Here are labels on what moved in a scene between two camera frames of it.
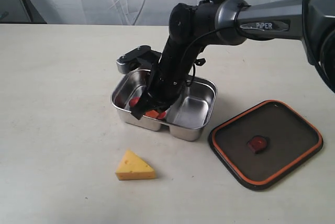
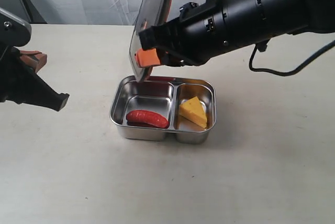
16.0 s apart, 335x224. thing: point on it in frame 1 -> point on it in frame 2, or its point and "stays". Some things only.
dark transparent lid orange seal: x=261 y=144 -> x=155 y=8
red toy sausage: x=162 y=115 -> x=145 y=118
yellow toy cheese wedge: x=132 y=167 -> x=193 y=110
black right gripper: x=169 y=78 -> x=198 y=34
